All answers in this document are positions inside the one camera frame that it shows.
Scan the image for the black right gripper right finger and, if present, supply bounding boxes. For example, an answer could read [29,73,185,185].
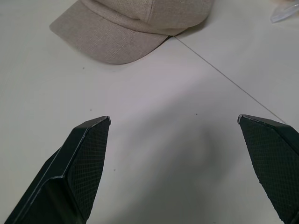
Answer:
[237,114,299,224]

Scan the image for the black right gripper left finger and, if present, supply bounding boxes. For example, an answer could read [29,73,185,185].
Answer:
[0,115,111,224]

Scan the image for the clear plastic object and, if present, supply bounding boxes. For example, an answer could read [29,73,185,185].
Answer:
[270,0,299,24]

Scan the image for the beige linen cap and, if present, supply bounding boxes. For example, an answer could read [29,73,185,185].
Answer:
[49,0,213,65]

